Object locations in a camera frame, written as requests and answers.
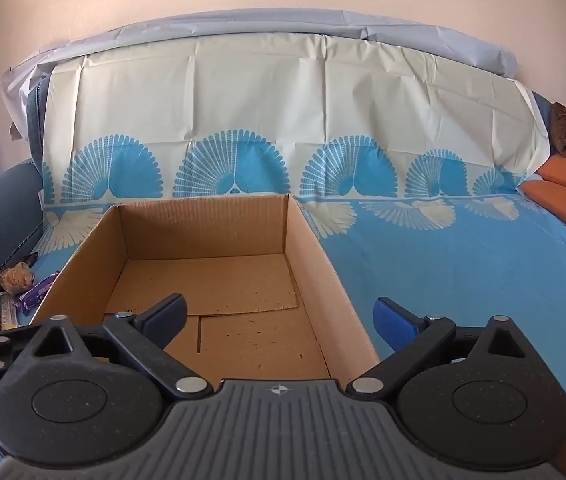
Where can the brown cardboard box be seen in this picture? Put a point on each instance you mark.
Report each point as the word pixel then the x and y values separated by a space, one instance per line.
pixel 223 280

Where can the pale grey plastic sheet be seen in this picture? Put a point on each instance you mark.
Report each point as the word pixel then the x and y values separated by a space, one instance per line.
pixel 263 22

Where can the purple snack packet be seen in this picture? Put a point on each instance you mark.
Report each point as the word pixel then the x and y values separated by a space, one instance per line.
pixel 33 295

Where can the blue fan-print cloth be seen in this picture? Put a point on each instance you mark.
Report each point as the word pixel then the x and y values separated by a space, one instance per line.
pixel 463 270

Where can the clear round cracker packet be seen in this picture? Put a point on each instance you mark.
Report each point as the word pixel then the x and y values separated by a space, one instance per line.
pixel 15 280

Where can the white stick snack packet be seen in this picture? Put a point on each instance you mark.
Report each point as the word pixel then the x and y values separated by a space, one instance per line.
pixel 8 312

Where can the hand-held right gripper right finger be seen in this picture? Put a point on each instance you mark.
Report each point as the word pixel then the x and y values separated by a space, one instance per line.
pixel 393 320

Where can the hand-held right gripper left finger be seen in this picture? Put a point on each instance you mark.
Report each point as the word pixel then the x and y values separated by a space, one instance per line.
pixel 165 317

